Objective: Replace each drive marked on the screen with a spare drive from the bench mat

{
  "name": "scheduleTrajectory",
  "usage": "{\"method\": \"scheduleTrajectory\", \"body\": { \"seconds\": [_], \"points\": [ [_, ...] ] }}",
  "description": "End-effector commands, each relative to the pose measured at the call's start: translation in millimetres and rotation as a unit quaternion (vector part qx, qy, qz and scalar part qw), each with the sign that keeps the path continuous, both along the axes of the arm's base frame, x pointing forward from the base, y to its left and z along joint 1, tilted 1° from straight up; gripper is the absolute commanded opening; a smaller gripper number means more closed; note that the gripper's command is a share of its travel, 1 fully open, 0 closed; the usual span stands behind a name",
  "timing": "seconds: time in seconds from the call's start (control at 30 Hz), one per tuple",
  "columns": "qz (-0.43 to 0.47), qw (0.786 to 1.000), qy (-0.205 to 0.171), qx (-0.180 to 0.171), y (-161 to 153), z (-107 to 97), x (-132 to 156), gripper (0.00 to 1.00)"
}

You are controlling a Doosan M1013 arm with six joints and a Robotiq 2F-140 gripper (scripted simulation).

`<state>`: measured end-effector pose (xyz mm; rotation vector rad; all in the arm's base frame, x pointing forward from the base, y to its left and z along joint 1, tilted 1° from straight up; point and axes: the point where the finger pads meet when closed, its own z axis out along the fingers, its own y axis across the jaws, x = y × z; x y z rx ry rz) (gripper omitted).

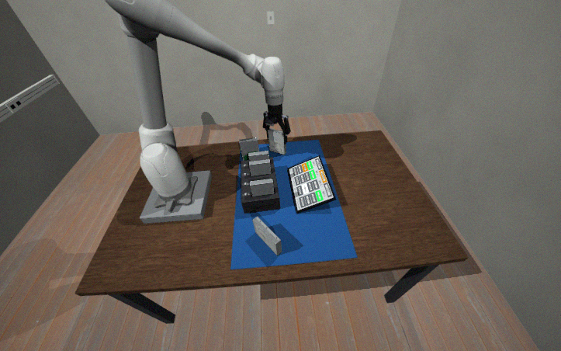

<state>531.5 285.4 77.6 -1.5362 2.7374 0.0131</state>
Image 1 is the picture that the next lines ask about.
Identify dark grey drive dock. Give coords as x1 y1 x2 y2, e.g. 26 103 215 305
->
241 157 280 214

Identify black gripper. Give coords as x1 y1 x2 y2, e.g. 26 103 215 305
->
263 104 291 144

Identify blue flat mat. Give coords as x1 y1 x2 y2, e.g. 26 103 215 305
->
230 140 357 269

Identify status display screen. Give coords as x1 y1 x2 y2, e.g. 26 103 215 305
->
288 155 336 213

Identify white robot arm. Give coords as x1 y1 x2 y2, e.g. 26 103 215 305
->
105 0 284 212

